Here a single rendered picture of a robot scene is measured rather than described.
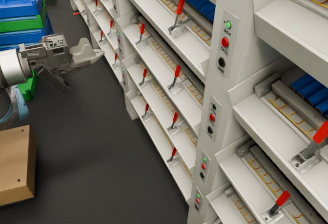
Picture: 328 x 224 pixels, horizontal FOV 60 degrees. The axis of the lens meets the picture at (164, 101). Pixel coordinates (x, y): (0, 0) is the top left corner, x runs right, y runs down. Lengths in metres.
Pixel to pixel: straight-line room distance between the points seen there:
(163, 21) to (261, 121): 0.41
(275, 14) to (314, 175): 0.25
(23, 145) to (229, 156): 0.91
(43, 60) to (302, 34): 0.62
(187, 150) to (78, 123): 0.77
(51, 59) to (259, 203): 0.60
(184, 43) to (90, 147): 0.88
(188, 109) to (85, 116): 0.88
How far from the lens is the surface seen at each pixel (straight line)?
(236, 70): 0.52
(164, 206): 1.25
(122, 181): 1.32
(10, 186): 1.25
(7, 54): 0.80
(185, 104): 0.82
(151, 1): 0.91
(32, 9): 1.73
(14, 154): 1.34
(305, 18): 0.44
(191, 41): 0.72
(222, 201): 0.88
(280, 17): 0.44
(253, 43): 0.49
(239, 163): 0.71
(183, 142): 0.98
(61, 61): 0.80
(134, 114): 1.51
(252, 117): 0.55
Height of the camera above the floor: 1.12
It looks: 44 degrees down
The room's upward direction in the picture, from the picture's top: straight up
